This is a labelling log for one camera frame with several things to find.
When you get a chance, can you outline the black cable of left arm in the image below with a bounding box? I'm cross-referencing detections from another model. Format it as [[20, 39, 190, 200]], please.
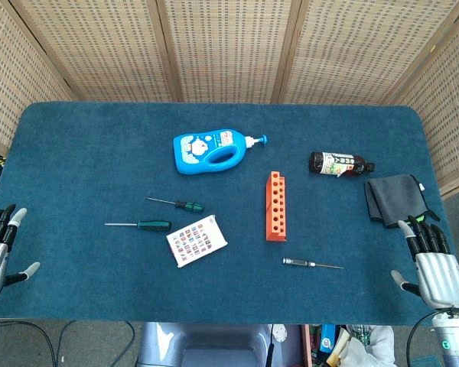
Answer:
[[0, 320, 77, 367]]

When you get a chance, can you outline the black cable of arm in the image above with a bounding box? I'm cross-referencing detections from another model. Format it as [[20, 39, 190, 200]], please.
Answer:
[[406, 310, 444, 367], [0, 320, 77, 367]]

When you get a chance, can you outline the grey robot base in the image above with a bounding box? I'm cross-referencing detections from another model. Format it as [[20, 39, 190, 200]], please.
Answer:
[[136, 322, 303, 367]]

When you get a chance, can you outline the blue carpet table cover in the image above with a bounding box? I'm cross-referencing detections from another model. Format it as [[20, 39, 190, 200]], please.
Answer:
[[0, 101, 459, 326]]

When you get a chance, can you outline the grey cloth with green edge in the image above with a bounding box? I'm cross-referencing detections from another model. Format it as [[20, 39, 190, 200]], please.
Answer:
[[363, 174, 441, 229]]

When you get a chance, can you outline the white box with picture grid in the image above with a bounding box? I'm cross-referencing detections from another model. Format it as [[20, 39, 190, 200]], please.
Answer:
[[165, 214, 229, 268]]

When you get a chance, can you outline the dark brown labelled bottle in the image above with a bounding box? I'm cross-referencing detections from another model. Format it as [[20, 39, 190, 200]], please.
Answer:
[[308, 151, 376, 179]]

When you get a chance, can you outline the white crumpled cloth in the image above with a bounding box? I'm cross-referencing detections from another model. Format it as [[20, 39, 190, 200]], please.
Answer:
[[343, 324, 397, 367]]

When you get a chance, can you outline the thin green black screwdriver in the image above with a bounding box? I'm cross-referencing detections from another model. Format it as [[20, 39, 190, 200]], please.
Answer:
[[145, 196, 206, 213]]

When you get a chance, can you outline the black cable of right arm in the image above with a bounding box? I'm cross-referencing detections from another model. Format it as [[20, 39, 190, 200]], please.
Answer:
[[406, 310, 444, 367]]

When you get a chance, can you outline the blue cardboard box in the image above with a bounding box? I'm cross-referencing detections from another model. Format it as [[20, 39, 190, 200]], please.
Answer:
[[320, 324, 336, 355]]

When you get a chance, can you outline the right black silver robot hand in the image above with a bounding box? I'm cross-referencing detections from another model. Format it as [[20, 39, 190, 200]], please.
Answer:
[[390, 216, 459, 310]]

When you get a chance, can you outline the woven bamboo folding screen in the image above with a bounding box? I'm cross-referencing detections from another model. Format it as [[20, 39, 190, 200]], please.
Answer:
[[0, 0, 459, 200]]

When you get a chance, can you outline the black silver precision screwdriver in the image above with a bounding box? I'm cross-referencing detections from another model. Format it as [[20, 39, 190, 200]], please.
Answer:
[[282, 257, 344, 270]]

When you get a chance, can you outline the blue pump detergent bottle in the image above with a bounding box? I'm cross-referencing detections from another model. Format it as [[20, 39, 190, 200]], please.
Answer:
[[172, 128, 269, 176]]

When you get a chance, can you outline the blue floor cable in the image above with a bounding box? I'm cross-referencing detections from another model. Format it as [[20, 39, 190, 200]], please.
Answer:
[[120, 320, 137, 359]]

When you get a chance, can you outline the orange rack with holes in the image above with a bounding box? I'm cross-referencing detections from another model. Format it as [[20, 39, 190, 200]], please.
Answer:
[[265, 171, 288, 242]]

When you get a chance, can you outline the thick green black screwdriver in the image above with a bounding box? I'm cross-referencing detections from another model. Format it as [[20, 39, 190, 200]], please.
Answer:
[[104, 219, 173, 232]]

